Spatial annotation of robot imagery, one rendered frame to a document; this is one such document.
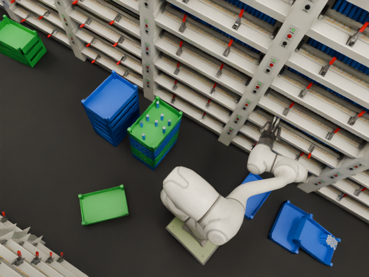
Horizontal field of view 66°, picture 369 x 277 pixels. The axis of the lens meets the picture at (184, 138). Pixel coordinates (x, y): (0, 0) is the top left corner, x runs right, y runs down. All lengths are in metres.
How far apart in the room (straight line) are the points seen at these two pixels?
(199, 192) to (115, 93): 1.11
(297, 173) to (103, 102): 1.23
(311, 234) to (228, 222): 1.31
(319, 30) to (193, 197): 0.78
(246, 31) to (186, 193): 0.79
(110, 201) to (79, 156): 0.41
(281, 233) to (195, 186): 1.31
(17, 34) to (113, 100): 1.11
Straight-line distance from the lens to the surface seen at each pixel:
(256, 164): 1.46
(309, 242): 2.25
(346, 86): 1.42
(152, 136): 1.77
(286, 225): 2.25
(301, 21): 1.24
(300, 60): 1.39
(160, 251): 2.03
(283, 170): 1.45
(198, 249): 1.84
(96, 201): 2.10
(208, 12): 1.42
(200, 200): 1.00
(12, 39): 2.70
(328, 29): 1.27
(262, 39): 1.39
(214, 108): 1.99
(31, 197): 2.23
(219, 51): 1.53
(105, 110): 1.87
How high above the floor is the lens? 2.03
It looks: 67 degrees down
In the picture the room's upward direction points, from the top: 15 degrees clockwise
